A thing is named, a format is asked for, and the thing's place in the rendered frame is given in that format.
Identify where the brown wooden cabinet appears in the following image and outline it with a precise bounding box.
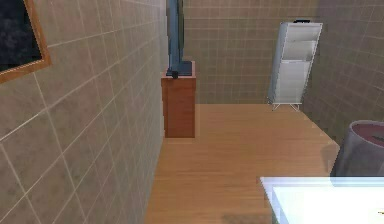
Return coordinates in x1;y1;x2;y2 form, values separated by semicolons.
160;60;197;139

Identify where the white shelf unit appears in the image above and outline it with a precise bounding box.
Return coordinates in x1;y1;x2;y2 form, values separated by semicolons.
266;21;324;112

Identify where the grey bin with red liner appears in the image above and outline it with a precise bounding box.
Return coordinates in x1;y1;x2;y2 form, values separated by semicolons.
330;120;384;178

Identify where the wood framed dark picture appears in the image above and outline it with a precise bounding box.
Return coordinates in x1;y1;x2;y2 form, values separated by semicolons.
0;0;53;84

